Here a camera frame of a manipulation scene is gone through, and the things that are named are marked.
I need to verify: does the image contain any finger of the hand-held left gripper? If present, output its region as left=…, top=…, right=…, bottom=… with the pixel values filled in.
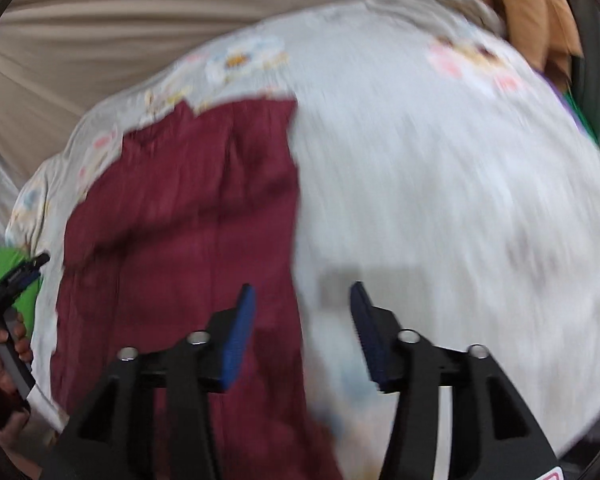
left=9, top=271, right=43, bottom=292
left=0, top=254, right=51, bottom=283

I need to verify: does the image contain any orange hanging garment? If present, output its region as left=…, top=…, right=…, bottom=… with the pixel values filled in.
left=472, top=0, right=583, bottom=86

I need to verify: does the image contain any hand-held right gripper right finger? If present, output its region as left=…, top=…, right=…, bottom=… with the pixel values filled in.
left=349, top=281, right=561, bottom=480

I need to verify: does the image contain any green purple fabric item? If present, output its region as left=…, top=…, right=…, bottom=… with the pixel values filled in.
left=545, top=75, right=600, bottom=148

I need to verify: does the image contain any beige curtain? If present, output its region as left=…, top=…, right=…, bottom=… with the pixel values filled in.
left=0, top=0, right=481, bottom=176

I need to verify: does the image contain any maroon puffer jacket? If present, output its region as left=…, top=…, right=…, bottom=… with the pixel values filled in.
left=50, top=97, right=343, bottom=480

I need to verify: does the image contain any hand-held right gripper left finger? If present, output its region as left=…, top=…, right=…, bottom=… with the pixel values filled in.
left=42, top=282, right=258, bottom=480

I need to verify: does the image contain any floral fleece blanket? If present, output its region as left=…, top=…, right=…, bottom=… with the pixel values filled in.
left=5, top=0, right=600, bottom=461

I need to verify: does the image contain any green cloth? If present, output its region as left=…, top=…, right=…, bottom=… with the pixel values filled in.
left=0, top=246, right=43, bottom=333

